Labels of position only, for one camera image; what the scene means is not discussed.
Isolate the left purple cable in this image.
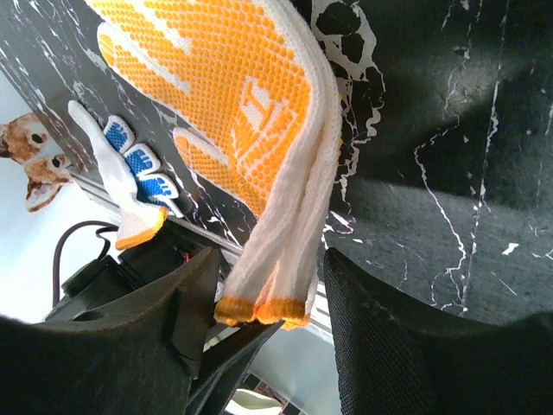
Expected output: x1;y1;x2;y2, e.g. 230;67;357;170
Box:
51;220;120;306

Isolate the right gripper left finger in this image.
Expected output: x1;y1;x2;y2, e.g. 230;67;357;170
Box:
1;248;219;414

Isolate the blue dotted glove front left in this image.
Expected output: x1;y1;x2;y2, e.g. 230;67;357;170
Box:
67;100;183;250

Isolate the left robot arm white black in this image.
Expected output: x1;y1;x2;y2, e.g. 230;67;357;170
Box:
47;224;277;414

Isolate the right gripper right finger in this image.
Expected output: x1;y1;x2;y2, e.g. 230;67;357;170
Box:
323;249;552;414

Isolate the yellow dotted white glove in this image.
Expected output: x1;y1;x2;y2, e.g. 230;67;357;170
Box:
90;1;342;329

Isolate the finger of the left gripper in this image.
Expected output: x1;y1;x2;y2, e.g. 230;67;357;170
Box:
185;322;283;415

